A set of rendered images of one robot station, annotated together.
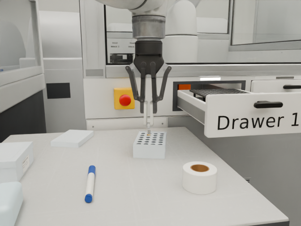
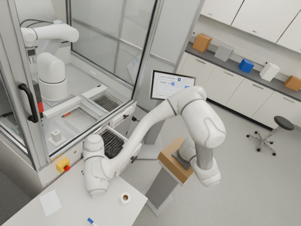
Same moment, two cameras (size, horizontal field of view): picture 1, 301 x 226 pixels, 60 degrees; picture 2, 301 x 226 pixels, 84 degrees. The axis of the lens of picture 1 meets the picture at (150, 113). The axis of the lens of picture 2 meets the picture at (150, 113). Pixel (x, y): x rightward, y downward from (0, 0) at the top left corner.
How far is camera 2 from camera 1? 1.05 m
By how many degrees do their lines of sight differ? 60
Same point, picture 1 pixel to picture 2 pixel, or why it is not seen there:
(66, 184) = not seen: outside the picture
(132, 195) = (112, 219)
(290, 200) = not seen: hidden behind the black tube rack
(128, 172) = (100, 209)
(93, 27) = (40, 151)
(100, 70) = (47, 163)
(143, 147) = not seen: hidden behind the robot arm
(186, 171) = (124, 202)
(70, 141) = (56, 208)
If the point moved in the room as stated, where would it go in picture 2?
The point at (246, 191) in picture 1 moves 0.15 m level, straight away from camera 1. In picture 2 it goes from (135, 193) to (128, 174)
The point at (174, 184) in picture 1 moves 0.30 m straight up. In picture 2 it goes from (118, 204) to (126, 184)
